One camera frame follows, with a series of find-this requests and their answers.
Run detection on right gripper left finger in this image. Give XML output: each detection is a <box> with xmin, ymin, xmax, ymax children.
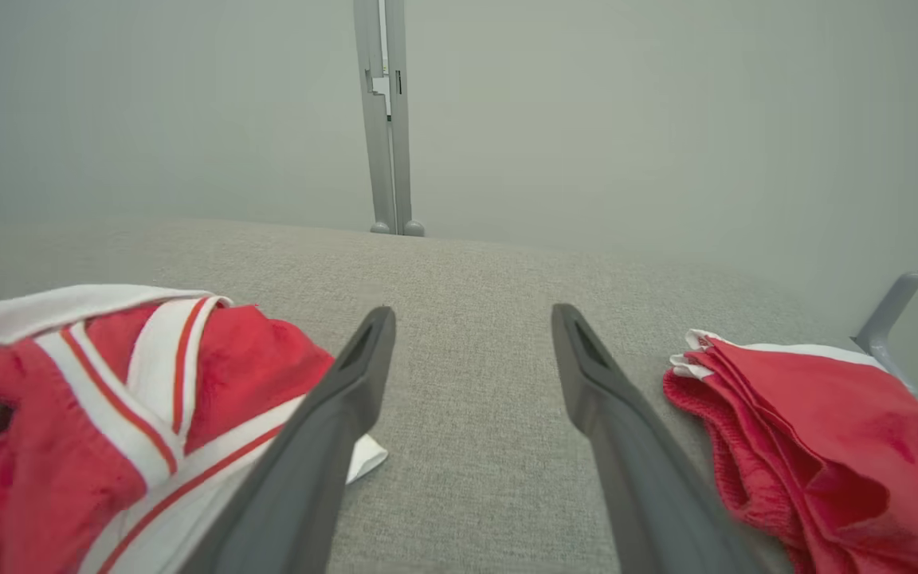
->
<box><xmin>178</xmin><ymin>305</ymin><xmax>398</xmax><ymax>574</ymax></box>

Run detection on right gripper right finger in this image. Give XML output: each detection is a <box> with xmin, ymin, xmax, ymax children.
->
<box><xmin>551</xmin><ymin>303</ymin><xmax>771</xmax><ymax>574</ymax></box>

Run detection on red shorts with white stripes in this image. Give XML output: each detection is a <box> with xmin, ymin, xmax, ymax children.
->
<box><xmin>0</xmin><ymin>285</ymin><xmax>389</xmax><ymax>574</ymax></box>

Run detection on folded red white garment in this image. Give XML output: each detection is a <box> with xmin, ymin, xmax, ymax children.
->
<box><xmin>662</xmin><ymin>328</ymin><xmax>918</xmax><ymax>574</ymax></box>

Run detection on slanted grey metal partition post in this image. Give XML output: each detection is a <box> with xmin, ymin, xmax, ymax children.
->
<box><xmin>852</xmin><ymin>198</ymin><xmax>918</xmax><ymax>399</ymax></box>

